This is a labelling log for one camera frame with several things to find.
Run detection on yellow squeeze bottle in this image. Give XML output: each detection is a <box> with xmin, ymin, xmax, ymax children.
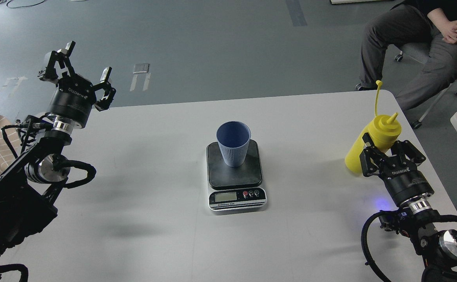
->
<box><xmin>344</xmin><ymin>80</ymin><xmax>402</xmax><ymax>174</ymax></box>

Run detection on seated person in grey trousers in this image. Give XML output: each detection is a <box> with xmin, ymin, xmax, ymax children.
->
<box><xmin>356</xmin><ymin>0</ymin><xmax>457</xmax><ymax>91</ymax></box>

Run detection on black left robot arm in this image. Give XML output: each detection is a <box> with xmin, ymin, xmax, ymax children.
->
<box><xmin>0</xmin><ymin>41</ymin><xmax>116</xmax><ymax>282</ymax></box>

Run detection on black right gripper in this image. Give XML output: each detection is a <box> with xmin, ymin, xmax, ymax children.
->
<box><xmin>359</xmin><ymin>132</ymin><xmax>435</xmax><ymax>207</ymax></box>

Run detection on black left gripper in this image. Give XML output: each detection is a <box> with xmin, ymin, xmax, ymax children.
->
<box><xmin>38</xmin><ymin>41</ymin><xmax>117</xmax><ymax>128</ymax></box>

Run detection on blue ribbed cup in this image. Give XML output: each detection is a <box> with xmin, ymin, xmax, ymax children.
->
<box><xmin>216</xmin><ymin>121</ymin><xmax>251</xmax><ymax>168</ymax></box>

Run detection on digital kitchen scale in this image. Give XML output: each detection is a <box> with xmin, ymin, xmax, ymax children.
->
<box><xmin>206</xmin><ymin>139</ymin><xmax>268</xmax><ymax>214</ymax></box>

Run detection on black floor cables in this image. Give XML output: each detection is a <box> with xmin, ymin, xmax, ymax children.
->
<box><xmin>0</xmin><ymin>0</ymin><xmax>47</xmax><ymax>14</ymax></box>

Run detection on office chair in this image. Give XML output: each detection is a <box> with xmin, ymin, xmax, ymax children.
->
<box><xmin>395</xmin><ymin>40</ymin><xmax>457</xmax><ymax>117</ymax></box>

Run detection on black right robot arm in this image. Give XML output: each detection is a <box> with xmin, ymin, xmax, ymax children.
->
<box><xmin>360</xmin><ymin>133</ymin><xmax>457</xmax><ymax>282</ymax></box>

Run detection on grey floor plate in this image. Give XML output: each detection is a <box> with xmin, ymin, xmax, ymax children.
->
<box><xmin>133</xmin><ymin>63</ymin><xmax>150</xmax><ymax>74</ymax></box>

